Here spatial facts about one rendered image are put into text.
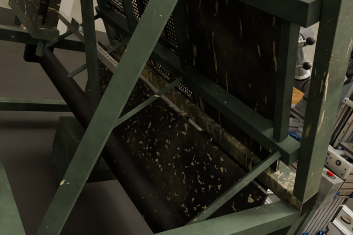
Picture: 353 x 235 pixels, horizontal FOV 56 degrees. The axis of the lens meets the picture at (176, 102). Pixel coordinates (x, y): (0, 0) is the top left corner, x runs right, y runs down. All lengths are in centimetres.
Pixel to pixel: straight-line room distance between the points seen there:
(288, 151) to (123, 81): 93
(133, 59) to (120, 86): 6
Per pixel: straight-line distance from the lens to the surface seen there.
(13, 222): 114
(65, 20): 258
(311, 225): 271
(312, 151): 143
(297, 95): 560
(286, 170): 182
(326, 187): 191
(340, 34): 111
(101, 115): 69
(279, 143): 148
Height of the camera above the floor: 160
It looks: 20 degrees down
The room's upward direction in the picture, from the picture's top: 21 degrees clockwise
